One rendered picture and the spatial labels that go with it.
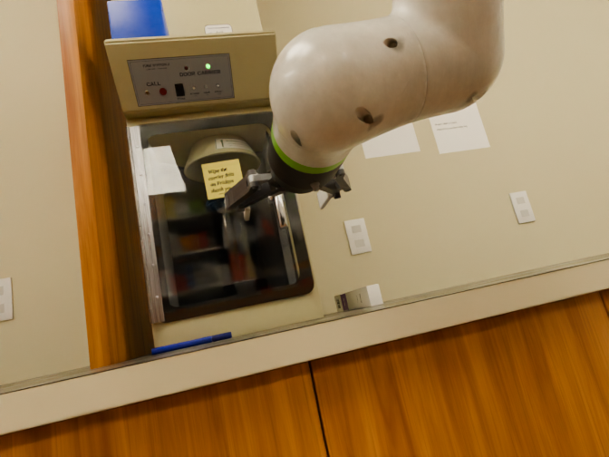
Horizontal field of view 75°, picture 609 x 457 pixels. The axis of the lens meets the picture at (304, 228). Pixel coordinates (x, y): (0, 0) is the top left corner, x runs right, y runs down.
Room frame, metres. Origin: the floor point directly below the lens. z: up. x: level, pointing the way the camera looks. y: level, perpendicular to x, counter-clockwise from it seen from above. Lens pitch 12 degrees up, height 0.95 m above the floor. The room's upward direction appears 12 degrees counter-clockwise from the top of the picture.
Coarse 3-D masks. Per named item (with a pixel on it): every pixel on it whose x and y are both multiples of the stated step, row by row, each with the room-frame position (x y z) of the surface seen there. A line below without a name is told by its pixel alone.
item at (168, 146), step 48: (144, 144) 0.73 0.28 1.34; (192, 144) 0.75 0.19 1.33; (240, 144) 0.77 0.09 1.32; (192, 192) 0.75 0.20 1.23; (288, 192) 0.79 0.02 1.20; (192, 240) 0.74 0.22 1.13; (240, 240) 0.76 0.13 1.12; (288, 240) 0.78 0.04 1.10; (192, 288) 0.74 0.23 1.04; (240, 288) 0.76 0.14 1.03; (288, 288) 0.78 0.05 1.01
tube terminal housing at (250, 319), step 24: (120, 0) 0.74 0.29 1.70; (168, 0) 0.76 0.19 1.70; (192, 0) 0.77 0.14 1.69; (216, 0) 0.78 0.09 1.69; (240, 0) 0.79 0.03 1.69; (168, 24) 0.76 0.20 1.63; (192, 24) 0.77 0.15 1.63; (240, 24) 0.79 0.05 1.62; (144, 120) 0.74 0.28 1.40; (168, 120) 0.75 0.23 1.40; (312, 264) 0.80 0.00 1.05; (240, 312) 0.77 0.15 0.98; (264, 312) 0.78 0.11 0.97; (288, 312) 0.79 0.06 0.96; (312, 312) 0.80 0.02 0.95; (168, 336) 0.74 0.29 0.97; (192, 336) 0.75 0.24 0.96
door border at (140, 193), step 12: (132, 132) 0.72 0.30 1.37; (132, 144) 0.72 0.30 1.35; (132, 168) 0.72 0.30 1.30; (144, 168) 0.73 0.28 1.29; (144, 180) 0.73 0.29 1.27; (144, 192) 0.73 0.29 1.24; (144, 204) 0.72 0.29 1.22; (144, 216) 0.73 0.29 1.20; (144, 228) 0.72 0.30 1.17; (144, 240) 0.72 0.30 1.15; (144, 252) 0.72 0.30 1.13; (156, 264) 0.73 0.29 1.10; (144, 276) 0.72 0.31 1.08; (156, 276) 0.73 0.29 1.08; (156, 288) 0.73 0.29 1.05; (156, 300) 0.73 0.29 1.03; (156, 312) 0.72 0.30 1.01
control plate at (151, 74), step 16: (128, 64) 0.65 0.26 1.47; (144, 64) 0.66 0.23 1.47; (160, 64) 0.67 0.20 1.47; (176, 64) 0.68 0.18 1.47; (192, 64) 0.69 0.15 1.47; (224, 64) 0.70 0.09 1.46; (144, 80) 0.68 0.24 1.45; (160, 80) 0.69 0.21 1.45; (176, 80) 0.70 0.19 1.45; (192, 80) 0.70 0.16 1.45; (208, 80) 0.71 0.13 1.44; (224, 80) 0.72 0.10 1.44; (144, 96) 0.70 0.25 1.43; (160, 96) 0.71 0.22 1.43; (176, 96) 0.72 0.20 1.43; (192, 96) 0.72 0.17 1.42; (208, 96) 0.73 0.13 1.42; (224, 96) 0.74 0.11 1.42
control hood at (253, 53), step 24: (120, 48) 0.63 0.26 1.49; (144, 48) 0.64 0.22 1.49; (168, 48) 0.66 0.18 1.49; (192, 48) 0.67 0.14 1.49; (216, 48) 0.68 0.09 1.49; (240, 48) 0.69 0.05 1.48; (264, 48) 0.70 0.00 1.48; (120, 72) 0.66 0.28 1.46; (240, 72) 0.72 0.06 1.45; (264, 72) 0.73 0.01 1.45; (120, 96) 0.69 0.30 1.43; (240, 96) 0.75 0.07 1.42; (264, 96) 0.77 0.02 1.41
